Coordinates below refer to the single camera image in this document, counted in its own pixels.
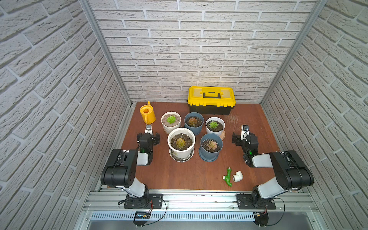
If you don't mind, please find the yellow watering can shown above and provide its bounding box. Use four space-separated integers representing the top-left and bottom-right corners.
140 101 156 125

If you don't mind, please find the cream faceted pot clay soil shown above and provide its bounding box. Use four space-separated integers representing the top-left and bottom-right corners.
161 112 181 134

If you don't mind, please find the large white round pot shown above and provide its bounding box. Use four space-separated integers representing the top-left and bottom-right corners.
167 128 196 163

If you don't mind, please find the blue-grey plant pot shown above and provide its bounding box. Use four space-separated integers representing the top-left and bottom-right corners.
185 112 204 135
198 134 223 162

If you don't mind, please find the small white ribbed pot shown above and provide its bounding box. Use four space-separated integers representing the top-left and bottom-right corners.
205 117 226 140

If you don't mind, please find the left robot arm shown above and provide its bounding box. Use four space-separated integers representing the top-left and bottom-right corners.
100 133 160 209

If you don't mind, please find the white pipe elbow fitting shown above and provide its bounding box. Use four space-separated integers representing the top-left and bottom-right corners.
232 171 243 183

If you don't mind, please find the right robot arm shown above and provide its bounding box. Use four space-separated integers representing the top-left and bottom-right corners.
232 131 314 209

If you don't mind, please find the bright green succulent cream pot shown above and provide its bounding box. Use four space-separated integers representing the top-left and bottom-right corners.
166 115 177 124

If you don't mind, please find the yellow-green succulent large pot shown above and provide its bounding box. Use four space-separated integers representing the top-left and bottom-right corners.
174 138 186 150

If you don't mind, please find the pink-green succulent front blue pot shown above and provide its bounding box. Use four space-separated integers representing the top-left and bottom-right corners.
206 140 219 152

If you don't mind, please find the green succulent small white pot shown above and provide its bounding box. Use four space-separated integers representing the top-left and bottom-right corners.
208 121 220 131

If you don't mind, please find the reddish succulent back blue pot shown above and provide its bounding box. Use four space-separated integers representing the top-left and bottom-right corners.
187 117 202 127

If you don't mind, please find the peach saucer under small pot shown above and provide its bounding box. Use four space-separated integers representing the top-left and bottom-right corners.
219 131 226 140

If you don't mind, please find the white saucer large pot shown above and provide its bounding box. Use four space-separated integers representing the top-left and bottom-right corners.
169 152 194 163

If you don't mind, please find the blue saucer front pot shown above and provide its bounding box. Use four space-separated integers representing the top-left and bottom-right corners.
199 155 218 163

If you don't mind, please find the yellow black toolbox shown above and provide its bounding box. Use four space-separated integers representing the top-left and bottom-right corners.
187 86 236 115

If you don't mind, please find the left small controller board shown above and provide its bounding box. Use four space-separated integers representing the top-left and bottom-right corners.
133 211 151 227

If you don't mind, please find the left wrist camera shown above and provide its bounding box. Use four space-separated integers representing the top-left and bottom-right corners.
145 125 153 135

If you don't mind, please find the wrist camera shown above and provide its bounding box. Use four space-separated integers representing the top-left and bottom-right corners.
145 125 153 135
241 125 250 140

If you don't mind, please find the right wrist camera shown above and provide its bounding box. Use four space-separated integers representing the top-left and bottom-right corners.
241 125 250 140

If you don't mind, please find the green hose nozzle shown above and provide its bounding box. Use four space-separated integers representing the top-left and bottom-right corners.
223 167 232 187

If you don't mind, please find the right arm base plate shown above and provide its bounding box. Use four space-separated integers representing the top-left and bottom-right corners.
236 193 276 210

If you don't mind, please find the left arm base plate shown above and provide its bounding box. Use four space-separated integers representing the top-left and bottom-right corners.
124 193 163 209

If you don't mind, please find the aluminium front rail frame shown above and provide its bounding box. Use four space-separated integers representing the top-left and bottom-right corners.
74 188 327 230

